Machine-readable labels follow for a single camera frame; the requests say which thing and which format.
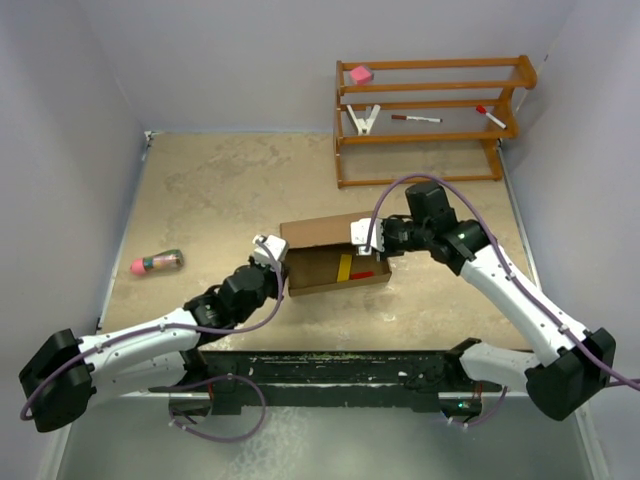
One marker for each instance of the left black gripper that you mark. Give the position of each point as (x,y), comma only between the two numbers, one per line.
(268,270)

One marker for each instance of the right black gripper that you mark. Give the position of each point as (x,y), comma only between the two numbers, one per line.
(388,252)

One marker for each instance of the brown cardboard box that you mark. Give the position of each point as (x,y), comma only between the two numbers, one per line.
(315,246)

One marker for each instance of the red toy brick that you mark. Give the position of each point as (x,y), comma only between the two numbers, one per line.
(361,275)

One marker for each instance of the yellow toy block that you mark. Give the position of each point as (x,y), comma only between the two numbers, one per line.
(344,268)

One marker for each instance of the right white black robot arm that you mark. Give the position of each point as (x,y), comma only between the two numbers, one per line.
(567,364)

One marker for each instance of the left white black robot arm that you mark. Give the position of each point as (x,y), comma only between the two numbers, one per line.
(69,374)

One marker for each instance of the small pink green object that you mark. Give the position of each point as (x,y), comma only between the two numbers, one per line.
(160,262)

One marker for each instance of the white clamp tool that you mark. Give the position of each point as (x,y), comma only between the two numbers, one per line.
(363,125)

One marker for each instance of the wooden three-tier rack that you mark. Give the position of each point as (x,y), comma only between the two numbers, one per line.
(420,101)

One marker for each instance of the brown-capped white marker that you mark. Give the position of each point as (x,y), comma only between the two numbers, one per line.
(416,118)

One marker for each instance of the red-capped white marker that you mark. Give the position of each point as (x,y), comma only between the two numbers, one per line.
(482,110)

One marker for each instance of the pink eraser block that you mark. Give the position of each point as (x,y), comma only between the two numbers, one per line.
(361,75)

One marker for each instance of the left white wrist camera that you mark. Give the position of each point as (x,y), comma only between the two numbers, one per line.
(269,249)

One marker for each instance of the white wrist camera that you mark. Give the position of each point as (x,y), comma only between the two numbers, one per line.
(366,235)
(269,249)

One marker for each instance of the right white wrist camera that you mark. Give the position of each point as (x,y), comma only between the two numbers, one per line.
(366,235)

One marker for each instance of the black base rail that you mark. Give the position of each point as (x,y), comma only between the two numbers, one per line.
(225,382)

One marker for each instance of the aluminium extrusion frame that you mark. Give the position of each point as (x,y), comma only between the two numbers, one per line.
(209,194)

